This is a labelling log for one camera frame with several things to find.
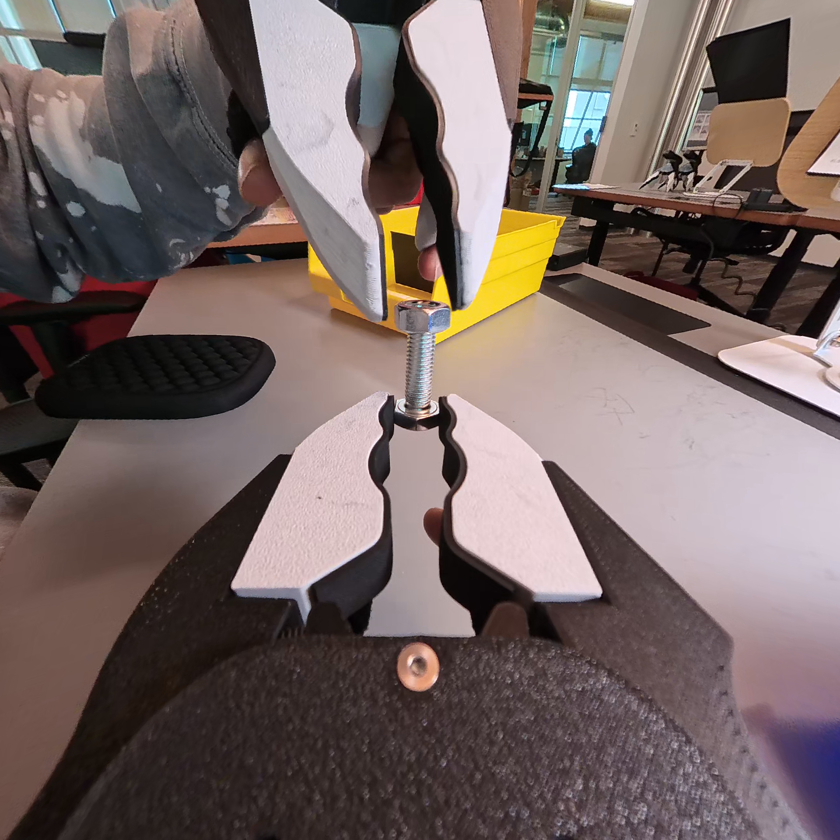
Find black office chair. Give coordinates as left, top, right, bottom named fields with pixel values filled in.
left=630, top=206, right=742, bottom=316

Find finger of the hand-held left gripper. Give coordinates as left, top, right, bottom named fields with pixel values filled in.
left=249, top=0, right=386, bottom=324
left=392, top=0, right=514, bottom=311

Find person's left forearm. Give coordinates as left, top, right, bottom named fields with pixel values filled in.
left=0, top=0, right=265, bottom=304

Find small black panel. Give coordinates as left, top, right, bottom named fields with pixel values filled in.
left=705, top=17, right=791, bottom=106

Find wooden desk black legs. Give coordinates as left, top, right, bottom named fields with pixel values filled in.
left=553, top=182, right=840, bottom=322

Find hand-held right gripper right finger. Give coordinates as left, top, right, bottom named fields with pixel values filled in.
left=437, top=394, right=605, bottom=603

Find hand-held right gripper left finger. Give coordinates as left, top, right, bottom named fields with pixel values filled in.
left=230, top=392, right=396, bottom=601

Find white tablet stand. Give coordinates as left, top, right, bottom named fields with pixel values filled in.
left=682, top=159, right=752, bottom=196

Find wooden support post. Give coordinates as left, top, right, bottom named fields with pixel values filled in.
left=518, top=0, right=539, bottom=83

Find black silver desk tools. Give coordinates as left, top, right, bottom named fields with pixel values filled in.
left=640, top=150, right=703, bottom=193

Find black bin divider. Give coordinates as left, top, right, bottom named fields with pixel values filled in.
left=392, top=231, right=435, bottom=293

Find small wooden board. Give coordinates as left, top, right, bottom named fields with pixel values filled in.
left=707, top=98, right=791, bottom=168

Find silver hex bolt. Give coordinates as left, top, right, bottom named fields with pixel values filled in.
left=395, top=300, right=452, bottom=416

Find black standing desk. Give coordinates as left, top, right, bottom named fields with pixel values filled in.
left=517, top=79, right=559, bottom=198

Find silver hex nut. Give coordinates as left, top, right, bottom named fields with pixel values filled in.
left=392, top=399, right=442, bottom=431

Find white stand rod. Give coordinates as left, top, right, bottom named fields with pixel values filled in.
left=814, top=308, right=840, bottom=368

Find yellow plastic bin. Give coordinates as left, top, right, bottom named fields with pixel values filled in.
left=308, top=206, right=567, bottom=343

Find red box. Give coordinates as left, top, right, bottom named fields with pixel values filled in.
left=623, top=274, right=700, bottom=303

